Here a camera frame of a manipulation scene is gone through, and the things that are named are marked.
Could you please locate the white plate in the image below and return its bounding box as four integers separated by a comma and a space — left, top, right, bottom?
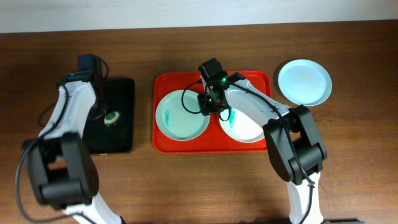
219, 108, 264, 143

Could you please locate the light green plate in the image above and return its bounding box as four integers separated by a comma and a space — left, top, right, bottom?
155, 90, 210, 141

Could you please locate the green yellow sponge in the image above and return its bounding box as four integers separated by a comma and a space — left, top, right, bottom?
103, 111, 120, 126

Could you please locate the light blue plate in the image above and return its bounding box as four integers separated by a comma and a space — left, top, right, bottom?
277, 59, 333, 106

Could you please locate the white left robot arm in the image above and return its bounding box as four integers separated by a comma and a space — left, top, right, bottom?
15, 54, 124, 223

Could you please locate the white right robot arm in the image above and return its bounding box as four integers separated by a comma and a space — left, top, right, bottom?
198, 58, 327, 223

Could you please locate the red serving tray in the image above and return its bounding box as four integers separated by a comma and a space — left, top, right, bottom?
152, 72, 267, 154

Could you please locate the black plastic tray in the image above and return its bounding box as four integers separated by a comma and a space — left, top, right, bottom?
83, 78, 135, 154

